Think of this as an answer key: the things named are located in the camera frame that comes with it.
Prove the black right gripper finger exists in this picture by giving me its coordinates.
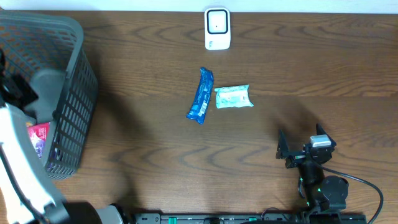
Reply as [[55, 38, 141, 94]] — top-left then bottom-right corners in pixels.
[[275, 129, 289, 159], [316, 123, 329, 137]]

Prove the light green wipes pack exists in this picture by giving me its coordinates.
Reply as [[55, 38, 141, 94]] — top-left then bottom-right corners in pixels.
[[215, 85, 254, 109]]

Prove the blue cookie pack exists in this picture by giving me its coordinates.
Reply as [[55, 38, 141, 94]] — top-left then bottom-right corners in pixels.
[[186, 67, 214, 124]]

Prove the red purple pad pack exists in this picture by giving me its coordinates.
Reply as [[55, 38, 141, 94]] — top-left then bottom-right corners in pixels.
[[27, 123, 50, 159]]

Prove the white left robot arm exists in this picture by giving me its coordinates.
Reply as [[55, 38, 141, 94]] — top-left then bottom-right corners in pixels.
[[1, 52, 130, 223]]

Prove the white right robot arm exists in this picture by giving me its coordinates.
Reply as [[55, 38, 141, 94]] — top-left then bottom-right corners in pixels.
[[275, 124, 349, 212]]

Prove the white barcode scanner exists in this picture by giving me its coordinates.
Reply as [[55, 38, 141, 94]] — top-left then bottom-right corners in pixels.
[[204, 7, 231, 50]]

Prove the grey plastic basket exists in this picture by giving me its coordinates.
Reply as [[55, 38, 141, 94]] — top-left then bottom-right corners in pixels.
[[1, 11, 98, 180]]

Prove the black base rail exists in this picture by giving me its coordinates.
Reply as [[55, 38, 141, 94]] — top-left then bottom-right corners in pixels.
[[134, 213, 367, 224]]

